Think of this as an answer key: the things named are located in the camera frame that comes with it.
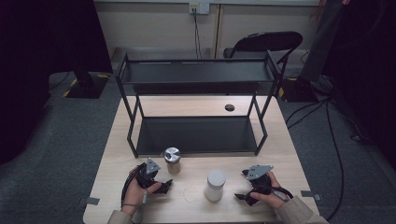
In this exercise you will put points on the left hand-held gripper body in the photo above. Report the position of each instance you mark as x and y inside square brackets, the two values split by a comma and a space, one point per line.
[150, 166]

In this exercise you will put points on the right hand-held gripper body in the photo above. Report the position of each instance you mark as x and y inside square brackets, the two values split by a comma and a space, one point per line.
[257, 171]

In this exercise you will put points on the glass jar with silver lid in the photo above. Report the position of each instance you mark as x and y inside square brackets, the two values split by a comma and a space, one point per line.
[172, 155]

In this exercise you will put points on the white jar with white lid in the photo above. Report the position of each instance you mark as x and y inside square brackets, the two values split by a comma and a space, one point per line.
[215, 185]

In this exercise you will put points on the black metal two-tier shelf rack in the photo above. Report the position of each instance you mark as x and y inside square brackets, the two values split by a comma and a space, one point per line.
[196, 74]

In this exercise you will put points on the person's right hand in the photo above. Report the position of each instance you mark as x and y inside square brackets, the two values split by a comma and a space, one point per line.
[272, 200]

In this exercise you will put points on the person's left hand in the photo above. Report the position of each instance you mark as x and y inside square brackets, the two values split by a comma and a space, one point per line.
[134, 197]

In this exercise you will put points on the grey tape strip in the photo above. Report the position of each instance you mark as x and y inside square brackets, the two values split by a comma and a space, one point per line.
[309, 194]
[91, 201]

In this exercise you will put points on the black stand base striped tape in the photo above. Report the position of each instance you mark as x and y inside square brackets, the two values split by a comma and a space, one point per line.
[88, 88]

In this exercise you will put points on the black folding chair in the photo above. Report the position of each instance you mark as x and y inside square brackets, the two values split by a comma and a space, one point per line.
[267, 41]

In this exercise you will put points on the black stand base grey column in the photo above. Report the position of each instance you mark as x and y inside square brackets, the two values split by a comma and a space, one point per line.
[320, 46]

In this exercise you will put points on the dark curtain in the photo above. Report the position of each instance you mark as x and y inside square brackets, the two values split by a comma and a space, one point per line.
[367, 62]
[46, 62]

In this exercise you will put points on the white wall socket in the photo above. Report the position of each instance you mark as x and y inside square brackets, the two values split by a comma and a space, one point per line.
[199, 8]

